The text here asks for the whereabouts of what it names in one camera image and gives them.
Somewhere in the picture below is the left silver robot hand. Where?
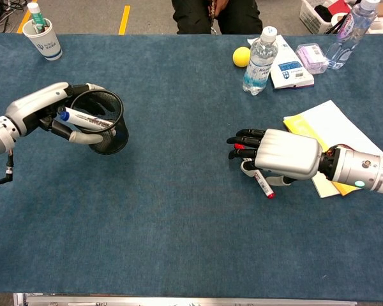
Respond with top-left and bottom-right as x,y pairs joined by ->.
4,82 -> 107,145

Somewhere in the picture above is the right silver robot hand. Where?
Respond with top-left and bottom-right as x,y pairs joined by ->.
226,128 -> 323,187

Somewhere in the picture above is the red-capped whiteboard marker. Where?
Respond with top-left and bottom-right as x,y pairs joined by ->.
233,143 -> 276,200

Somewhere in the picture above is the blue-capped whiteboard marker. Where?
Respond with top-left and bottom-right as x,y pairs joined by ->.
59,107 -> 114,131

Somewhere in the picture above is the black mesh pen holder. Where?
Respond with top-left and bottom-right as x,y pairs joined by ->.
70,90 -> 130,156

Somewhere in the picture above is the white notebook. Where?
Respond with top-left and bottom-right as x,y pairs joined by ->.
311,171 -> 342,199

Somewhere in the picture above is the yellow and white Lexicon book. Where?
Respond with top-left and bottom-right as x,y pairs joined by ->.
282,99 -> 383,197

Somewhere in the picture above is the white paper cup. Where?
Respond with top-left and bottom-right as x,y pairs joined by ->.
22,18 -> 64,61

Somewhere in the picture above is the white blue box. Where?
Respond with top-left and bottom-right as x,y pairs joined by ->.
246,34 -> 316,90

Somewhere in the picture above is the green tube with white cap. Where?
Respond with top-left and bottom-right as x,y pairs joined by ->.
26,2 -> 47,33

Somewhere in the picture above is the blue-label water bottle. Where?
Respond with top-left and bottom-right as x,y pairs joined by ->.
241,25 -> 279,96

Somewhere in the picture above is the clear box with purple contents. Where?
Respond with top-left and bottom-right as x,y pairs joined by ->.
294,43 -> 329,75

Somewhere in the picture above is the yellow foam ball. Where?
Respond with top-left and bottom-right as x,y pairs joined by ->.
232,47 -> 252,68

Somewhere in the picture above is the blue felt table cloth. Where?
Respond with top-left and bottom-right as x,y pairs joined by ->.
0,33 -> 383,302

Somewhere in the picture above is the pink-label water bottle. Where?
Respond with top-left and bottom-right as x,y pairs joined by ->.
324,0 -> 381,70

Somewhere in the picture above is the white plastic basket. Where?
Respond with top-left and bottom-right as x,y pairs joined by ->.
299,0 -> 361,35

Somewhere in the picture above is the red item in basket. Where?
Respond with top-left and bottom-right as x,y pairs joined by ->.
325,0 -> 352,15

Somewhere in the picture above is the seated person in dark clothes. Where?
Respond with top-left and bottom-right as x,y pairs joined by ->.
171,0 -> 263,35

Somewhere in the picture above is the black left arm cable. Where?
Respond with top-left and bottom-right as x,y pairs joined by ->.
0,149 -> 15,189

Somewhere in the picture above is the aluminium table edge rail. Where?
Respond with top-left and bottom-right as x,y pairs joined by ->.
13,292 -> 358,306

